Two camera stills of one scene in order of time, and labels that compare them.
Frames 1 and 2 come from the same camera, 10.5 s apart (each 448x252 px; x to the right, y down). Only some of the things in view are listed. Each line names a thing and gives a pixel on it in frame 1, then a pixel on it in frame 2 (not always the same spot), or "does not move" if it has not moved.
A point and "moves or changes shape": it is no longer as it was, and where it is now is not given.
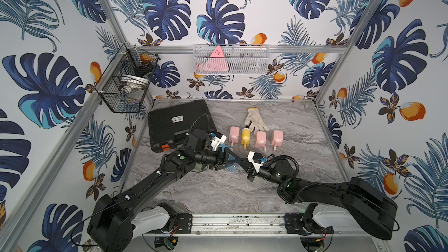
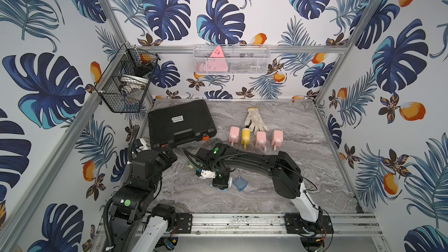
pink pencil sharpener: x=277 y=139 does not move
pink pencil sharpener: x=234 y=135 does not move
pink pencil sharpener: x=261 y=140 does not move
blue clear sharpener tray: x=233 y=163 moves or changes shape
